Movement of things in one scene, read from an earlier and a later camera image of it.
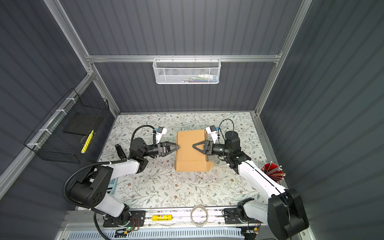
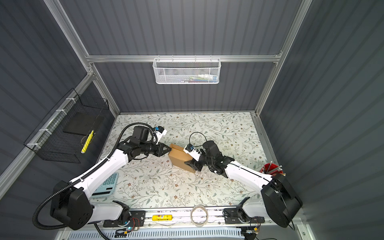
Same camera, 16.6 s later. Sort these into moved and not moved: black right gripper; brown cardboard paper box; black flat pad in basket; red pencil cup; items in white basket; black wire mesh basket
Moved: black right gripper; brown cardboard paper box
Not moved: black wire mesh basket; items in white basket; black flat pad in basket; red pencil cup
